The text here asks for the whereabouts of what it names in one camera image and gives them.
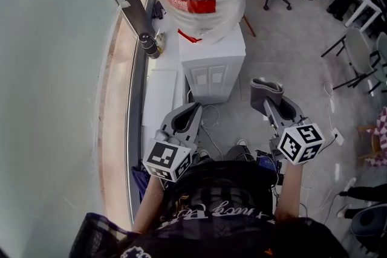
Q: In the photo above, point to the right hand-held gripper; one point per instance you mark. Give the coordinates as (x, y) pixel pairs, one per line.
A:
(302, 143)

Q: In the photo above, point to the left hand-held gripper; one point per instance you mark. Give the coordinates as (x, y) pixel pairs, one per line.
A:
(163, 155)

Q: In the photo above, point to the white water dispenser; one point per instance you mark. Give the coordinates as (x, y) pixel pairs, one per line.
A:
(211, 69)

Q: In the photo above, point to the person's left forearm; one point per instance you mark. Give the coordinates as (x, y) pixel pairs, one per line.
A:
(148, 205)

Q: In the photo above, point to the person's right forearm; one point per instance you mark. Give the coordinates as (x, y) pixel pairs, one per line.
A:
(287, 190)

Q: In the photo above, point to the person's left sneaker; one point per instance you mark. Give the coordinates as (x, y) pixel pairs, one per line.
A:
(204, 153)

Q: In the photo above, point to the person's sneaker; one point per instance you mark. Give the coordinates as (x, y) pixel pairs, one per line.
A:
(204, 153)
(242, 142)

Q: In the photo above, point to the white flat board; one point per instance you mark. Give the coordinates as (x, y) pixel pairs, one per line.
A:
(158, 96)

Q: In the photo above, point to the person's right sneaker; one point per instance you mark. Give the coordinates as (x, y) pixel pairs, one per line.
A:
(242, 142)

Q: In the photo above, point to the black device with blue screen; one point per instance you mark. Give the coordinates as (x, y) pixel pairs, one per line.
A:
(267, 163)

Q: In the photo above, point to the person's black trousers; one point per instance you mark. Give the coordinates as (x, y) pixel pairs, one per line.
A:
(239, 154)

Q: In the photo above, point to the white charger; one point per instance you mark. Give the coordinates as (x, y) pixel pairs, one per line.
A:
(337, 136)

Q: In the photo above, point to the white windowsill ledge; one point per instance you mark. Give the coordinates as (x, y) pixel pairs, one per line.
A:
(164, 63)

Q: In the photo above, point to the black thermos bottle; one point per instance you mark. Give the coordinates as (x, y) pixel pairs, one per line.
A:
(149, 45)

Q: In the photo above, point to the crumpled pale plastic bag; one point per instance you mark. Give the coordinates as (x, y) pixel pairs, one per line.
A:
(160, 40)

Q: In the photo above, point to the wooden chair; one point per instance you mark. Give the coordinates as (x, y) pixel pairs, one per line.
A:
(373, 142)

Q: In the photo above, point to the grey chair with black legs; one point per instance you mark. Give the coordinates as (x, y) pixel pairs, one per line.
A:
(358, 51)

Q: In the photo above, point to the purple checked cloth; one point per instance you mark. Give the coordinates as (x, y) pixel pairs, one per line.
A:
(382, 130)

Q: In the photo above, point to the person's black shirt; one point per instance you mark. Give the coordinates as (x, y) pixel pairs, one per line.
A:
(217, 220)

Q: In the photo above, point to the pale green chair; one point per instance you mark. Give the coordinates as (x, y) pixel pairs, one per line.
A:
(382, 54)

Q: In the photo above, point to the dark small pouch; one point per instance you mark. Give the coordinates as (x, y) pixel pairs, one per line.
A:
(158, 10)

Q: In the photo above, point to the white table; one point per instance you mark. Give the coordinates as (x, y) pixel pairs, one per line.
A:
(367, 7)

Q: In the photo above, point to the pale green roller blind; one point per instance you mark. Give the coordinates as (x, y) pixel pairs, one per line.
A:
(45, 84)

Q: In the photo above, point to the dark grey round chair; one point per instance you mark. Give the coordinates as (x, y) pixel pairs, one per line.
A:
(370, 226)

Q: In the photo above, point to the left gripper fisheye camera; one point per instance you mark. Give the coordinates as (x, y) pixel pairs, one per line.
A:
(161, 135)

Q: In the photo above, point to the dark grey window frame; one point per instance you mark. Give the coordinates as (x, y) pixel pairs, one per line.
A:
(130, 0)

